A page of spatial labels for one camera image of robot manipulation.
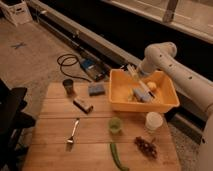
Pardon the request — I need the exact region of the white handled brush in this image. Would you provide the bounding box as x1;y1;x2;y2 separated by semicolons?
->
127;64;154;98

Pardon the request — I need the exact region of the dark metal cup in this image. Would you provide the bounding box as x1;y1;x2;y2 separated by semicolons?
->
62;79;74;96

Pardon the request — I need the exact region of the blue sponge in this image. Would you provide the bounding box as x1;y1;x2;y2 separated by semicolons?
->
88;84;105;96

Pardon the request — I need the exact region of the white cardboard box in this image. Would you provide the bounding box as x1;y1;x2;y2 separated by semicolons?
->
0;0;32;26

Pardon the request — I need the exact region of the green pepper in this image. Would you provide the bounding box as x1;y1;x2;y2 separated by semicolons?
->
110;142;129;171

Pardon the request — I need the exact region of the metal floor rail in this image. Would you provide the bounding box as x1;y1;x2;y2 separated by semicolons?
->
25;0;213;141

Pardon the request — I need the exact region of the black chair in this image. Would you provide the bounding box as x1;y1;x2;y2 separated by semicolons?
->
0;78;35;171

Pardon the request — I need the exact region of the black cable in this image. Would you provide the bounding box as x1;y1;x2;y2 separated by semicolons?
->
56;53;92;83

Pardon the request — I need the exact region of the orange fruit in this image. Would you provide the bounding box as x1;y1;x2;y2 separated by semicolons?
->
147;81;157;91

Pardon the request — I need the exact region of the silver fork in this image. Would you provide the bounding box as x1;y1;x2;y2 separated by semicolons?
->
67;118;80;144

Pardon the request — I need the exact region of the green plastic cup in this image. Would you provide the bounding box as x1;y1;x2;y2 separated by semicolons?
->
108;117;122;134

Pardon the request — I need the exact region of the bunch of dark grapes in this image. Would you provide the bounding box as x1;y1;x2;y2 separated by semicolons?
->
134;137;157;159

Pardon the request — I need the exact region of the small brown black block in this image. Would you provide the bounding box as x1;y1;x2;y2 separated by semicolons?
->
73;98;93;114

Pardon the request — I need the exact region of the yellow plastic tray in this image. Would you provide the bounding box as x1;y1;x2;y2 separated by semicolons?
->
109;69;180;113

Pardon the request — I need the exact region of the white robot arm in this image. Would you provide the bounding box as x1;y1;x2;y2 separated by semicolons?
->
137;42;213;171

